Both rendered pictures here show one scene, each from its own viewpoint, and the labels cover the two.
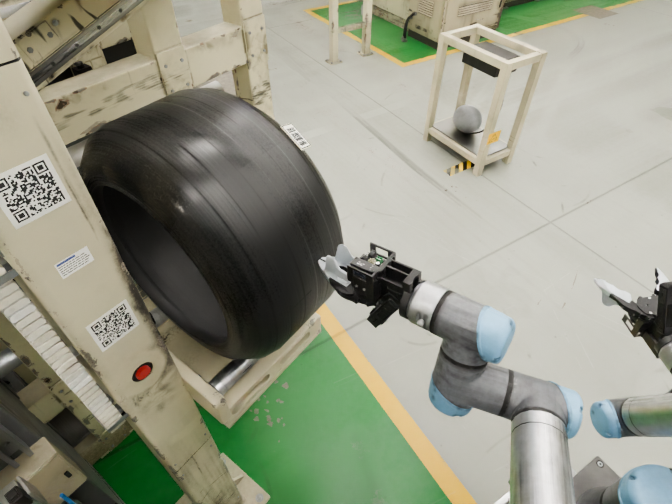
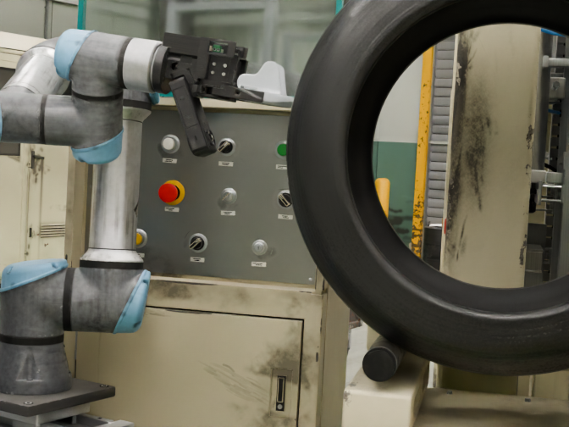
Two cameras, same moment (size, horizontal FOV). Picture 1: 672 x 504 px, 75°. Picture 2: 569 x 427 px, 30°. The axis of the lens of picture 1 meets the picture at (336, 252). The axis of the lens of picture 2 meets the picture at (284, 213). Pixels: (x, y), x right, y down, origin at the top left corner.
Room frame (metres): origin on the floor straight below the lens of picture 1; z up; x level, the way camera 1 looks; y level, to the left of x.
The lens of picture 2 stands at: (1.91, -0.63, 1.16)
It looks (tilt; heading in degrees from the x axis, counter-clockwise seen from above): 3 degrees down; 154
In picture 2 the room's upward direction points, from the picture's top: 3 degrees clockwise
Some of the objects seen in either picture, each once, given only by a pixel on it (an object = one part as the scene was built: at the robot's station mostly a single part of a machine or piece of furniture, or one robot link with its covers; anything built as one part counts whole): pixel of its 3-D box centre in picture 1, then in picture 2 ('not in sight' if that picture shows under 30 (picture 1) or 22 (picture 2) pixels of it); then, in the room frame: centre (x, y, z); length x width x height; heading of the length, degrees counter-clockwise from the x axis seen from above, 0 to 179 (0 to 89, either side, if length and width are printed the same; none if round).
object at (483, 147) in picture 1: (477, 101); not in sight; (2.92, -1.00, 0.40); 0.60 x 0.35 x 0.80; 32
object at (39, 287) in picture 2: not in sight; (37, 295); (-0.01, -0.19, 0.88); 0.13 x 0.12 x 0.14; 69
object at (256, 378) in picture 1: (265, 357); (390, 387); (0.61, 0.19, 0.83); 0.36 x 0.09 x 0.06; 143
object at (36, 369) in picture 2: not in sight; (30, 358); (-0.01, -0.20, 0.77); 0.15 x 0.15 x 0.10
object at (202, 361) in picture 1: (231, 337); (486, 423); (0.70, 0.30, 0.80); 0.37 x 0.36 x 0.02; 53
